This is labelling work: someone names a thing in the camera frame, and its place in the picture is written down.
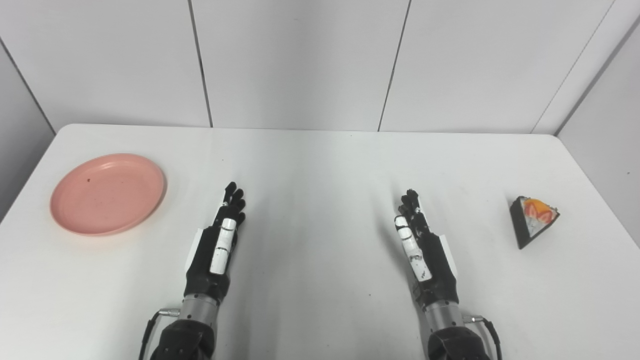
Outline pink round plate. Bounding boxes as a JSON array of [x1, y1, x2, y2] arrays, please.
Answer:
[[49, 153, 166, 237]]

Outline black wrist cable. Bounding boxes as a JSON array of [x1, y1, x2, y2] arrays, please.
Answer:
[[138, 308, 181, 360], [462, 314, 503, 360]]

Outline cake slice with orange topping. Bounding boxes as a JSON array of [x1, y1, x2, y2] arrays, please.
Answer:
[[509, 195, 561, 250]]

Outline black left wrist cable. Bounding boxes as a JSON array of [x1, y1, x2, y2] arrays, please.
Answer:
[[138, 308, 181, 360]]

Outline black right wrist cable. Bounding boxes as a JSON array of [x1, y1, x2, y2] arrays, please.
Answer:
[[462, 314, 503, 360]]

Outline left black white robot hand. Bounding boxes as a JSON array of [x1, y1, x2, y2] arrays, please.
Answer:
[[184, 181, 247, 304]]

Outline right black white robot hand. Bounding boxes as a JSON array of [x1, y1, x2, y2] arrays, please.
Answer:
[[393, 188, 460, 307]]

